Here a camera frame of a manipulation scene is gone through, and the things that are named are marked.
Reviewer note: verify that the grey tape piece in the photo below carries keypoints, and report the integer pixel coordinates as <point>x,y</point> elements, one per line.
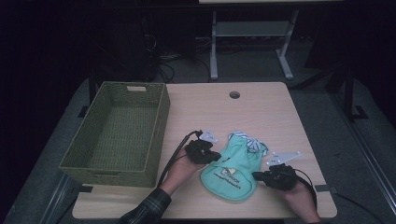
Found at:
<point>85,188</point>
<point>325,188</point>

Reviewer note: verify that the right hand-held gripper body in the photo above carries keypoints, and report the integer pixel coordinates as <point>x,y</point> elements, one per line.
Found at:
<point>281,177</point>

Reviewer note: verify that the mint green striped pet shirt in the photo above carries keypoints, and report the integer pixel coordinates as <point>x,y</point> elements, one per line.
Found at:
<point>235,168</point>

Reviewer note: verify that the grey metal table frame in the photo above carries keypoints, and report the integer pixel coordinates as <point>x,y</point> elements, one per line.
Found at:
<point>249,28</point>

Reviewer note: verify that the aluminium floor rail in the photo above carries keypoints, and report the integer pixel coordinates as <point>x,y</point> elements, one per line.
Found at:
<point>364,155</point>
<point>57,199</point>

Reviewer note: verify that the black metal stand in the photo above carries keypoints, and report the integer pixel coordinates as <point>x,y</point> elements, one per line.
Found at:
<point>349,93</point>

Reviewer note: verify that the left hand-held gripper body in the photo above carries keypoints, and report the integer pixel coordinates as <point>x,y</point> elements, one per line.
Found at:
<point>197,151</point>

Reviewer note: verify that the green woven basket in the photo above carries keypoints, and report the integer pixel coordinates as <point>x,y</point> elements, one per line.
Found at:
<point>118,137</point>

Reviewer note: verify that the person's right hand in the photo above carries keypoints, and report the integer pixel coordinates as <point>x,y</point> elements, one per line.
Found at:
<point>300,199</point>

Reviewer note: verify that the person's left hand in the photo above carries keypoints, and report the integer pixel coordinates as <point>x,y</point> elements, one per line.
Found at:
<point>180,174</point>

